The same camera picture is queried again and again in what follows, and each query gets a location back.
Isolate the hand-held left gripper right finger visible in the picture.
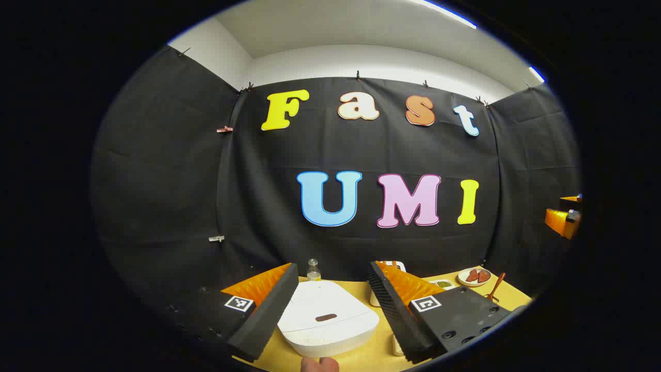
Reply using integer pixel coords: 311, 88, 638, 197
368, 261, 527, 364

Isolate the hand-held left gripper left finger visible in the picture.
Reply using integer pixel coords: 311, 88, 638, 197
168, 262, 300, 362

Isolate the white rice cooker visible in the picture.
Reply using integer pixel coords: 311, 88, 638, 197
277, 281, 380, 358

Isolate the brown wooden spoon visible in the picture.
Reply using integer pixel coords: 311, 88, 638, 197
485, 273, 507, 303

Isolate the white toaster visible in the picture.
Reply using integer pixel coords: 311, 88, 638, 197
369, 261, 407, 307

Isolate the white round plate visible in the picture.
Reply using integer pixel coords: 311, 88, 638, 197
458, 268, 492, 288

